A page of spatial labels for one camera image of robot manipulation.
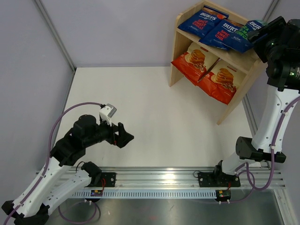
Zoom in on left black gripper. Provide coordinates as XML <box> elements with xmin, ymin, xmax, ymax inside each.
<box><xmin>84</xmin><ymin>117</ymin><xmax>134</xmax><ymax>148</ymax></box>

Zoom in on Burts green blue bag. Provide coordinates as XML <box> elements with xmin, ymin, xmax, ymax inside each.
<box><xmin>224</xmin><ymin>20</ymin><xmax>267</xmax><ymax>53</ymax></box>

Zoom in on Burts chilli bag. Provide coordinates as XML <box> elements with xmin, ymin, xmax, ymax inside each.
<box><xmin>178</xmin><ymin>5</ymin><xmax>229</xmax><ymax>38</ymax></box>
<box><xmin>199</xmin><ymin>19</ymin><xmax>243</xmax><ymax>50</ymax></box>

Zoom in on cassava chips bag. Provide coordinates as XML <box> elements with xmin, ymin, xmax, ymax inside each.
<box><xmin>197</xmin><ymin>60</ymin><xmax>246</xmax><ymax>105</ymax></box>
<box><xmin>171</xmin><ymin>42</ymin><xmax>219</xmax><ymax>86</ymax></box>

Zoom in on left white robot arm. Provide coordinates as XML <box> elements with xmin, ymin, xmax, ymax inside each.
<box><xmin>1</xmin><ymin>115</ymin><xmax>134</xmax><ymax>225</ymax></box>

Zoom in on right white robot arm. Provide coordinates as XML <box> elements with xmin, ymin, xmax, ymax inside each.
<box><xmin>209</xmin><ymin>16</ymin><xmax>300</xmax><ymax>190</ymax></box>

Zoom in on wooden two-tier shelf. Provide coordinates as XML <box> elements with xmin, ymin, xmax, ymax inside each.
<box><xmin>169</xmin><ymin>0</ymin><xmax>266</xmax><ymax>124</ymax></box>

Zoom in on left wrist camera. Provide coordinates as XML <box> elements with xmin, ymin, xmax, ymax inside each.
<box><xmin>99</xmin><ymin>104</ymin><xmax>117</xmax><ymax>126</ymax></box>

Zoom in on aluminium mounting rail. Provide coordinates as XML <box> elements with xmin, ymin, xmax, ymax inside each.
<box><xmin>35</xmin><ymin>166</ymin><xmax>286</xmax><ymax>190</ymax></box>

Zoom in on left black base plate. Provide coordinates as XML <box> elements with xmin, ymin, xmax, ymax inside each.
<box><xmin>88</xmin><ymin>172</ymin><xmax>117</xmax><ymax>188</ymax></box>

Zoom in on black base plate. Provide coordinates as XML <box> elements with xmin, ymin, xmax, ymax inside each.
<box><xmin>197</xmin><ymin>172</ymin><xmax>241</xmax><ymax>188</ymax></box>
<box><xmin>88</xmin><ymin>172</ymin><xmax>117</xmax><ymax>188</ymax></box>

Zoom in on white slotted cable duct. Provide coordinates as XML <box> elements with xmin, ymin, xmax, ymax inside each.
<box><xmin>71</xmin><ymin>189</ymin><xmax>217</xmax><ymax>199</ymax></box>

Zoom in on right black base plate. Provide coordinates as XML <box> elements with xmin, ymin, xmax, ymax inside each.
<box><xmin>197</xmin><ymin>172</ymin><xmax>241</xmax><ymax>188</ymax></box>

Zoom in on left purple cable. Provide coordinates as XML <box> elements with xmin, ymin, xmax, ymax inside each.
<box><xmin>4</xmin><ymin>102</ymin><xmax>105</xmax><ymax>225</ymax></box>

